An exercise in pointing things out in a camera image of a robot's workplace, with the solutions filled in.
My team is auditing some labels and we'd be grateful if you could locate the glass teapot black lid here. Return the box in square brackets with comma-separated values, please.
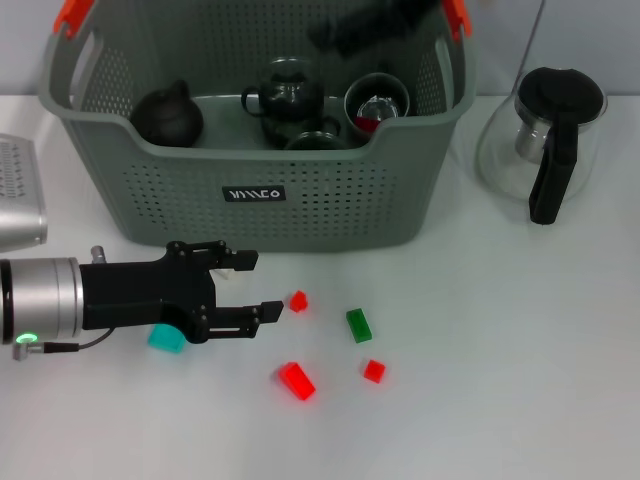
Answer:
[474, 66, 609, 225]

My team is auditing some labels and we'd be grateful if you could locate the bright red long brick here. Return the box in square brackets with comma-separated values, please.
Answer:
[277, 362, 317, 401]

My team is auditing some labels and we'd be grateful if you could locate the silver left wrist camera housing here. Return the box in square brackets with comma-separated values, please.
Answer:
[0, 133, 50, 252]

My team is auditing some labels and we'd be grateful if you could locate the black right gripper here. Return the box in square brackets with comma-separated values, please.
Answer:
[307, 0, 441, 59]

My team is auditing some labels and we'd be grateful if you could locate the green toy brick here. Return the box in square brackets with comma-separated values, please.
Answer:
[344, 308, 374, 345]

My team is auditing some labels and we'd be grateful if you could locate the small red square brick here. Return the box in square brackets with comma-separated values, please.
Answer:
[362, 358, 386, 384]

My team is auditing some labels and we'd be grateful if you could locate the black clay teapot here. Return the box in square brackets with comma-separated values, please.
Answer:
[130, 79, 205, 149]

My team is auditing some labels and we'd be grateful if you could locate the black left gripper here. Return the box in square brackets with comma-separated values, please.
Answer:
[78, 239, 285, 346]

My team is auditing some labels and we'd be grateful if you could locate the cyan toy brick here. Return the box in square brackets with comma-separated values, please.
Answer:
[147, 323, 187, 355]

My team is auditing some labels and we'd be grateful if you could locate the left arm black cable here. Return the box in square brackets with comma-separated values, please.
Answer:
[12, 327, 119, 361]

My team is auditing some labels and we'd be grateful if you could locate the grey perforated storage bin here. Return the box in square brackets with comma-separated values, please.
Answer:
[37, 0, 476, 251]

